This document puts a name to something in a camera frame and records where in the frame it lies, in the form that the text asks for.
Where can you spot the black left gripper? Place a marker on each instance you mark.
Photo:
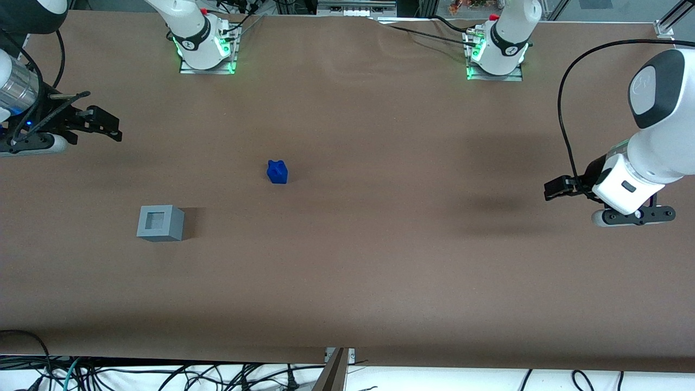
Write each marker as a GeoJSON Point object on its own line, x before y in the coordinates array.
{"type": "Point", "coordinates": [588, 176]}

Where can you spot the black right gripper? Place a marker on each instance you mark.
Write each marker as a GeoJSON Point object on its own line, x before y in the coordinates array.
{"type": "Point", "coordinates": [54, 120]}

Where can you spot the small blue plastic part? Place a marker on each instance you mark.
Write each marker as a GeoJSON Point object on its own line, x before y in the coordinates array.
{"type": "Point", "coordinates": [277, 172]}

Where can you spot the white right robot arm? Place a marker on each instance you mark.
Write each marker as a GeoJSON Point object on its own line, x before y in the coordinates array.
{"type": "Point", "coordinates": [190, 32]}

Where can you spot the gray square hollow base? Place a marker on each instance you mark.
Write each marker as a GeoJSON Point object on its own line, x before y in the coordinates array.
{"type": "Point", "coordinates": [160, 223]}

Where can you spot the brown table cover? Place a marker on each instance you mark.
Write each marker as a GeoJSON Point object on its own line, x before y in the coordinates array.
{"type": "Point", "coordinates": [380, 271]}

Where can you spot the white background device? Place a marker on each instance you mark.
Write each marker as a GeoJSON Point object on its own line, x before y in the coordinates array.
{"type": "Point", "coordinates": [355, 7]}

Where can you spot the dark table support beam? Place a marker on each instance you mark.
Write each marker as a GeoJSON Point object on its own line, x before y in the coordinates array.
{"type": "Point", "coordinates": [331, 374]}

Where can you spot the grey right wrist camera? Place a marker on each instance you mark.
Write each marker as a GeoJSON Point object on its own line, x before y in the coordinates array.
{"type": "Point", "coordinates": [32, 149]}

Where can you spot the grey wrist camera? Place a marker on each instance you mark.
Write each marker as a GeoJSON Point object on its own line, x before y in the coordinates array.
{"type": "Point", "coordinates": [32, 149]}
{"type": "Point", "coordinates": [630, 216]}

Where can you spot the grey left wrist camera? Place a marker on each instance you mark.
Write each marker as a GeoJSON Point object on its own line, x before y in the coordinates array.
{"type": "Point", "coordinates": [630, 216]}

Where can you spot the silver corner bracket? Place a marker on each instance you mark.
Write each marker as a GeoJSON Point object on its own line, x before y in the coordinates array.
{"type": "Point", "coordinates": [664, 28]}

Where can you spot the aluminium frame profile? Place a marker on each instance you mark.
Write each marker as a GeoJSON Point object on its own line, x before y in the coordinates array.
{"type": "Point", "coordinates": [681, 12]}

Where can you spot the silver table edge bracket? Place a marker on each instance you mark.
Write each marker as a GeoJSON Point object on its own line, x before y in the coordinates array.
{"type": "Point", "coordinates": [352, 354]}

